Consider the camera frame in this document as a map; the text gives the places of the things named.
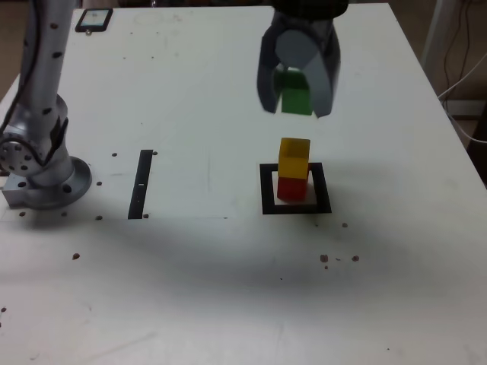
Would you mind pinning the green cube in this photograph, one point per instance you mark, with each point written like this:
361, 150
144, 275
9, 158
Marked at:
296, 100

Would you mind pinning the black smartphone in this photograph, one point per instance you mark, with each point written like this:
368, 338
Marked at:
94, 19

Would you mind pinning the white frame post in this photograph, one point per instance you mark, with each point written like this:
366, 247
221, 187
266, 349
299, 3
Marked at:
437, 30

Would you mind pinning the yellow cube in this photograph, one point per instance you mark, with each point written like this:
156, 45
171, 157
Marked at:
293, 161

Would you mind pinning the black tape strip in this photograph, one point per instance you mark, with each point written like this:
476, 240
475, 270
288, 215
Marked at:
140, 182

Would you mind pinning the black tape square outline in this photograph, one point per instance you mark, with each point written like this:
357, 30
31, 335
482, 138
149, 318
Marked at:
266, 205

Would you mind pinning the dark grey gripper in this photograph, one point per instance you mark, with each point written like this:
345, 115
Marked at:
308, 24

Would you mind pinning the red cube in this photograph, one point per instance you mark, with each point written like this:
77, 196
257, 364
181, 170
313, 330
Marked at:
291, 189

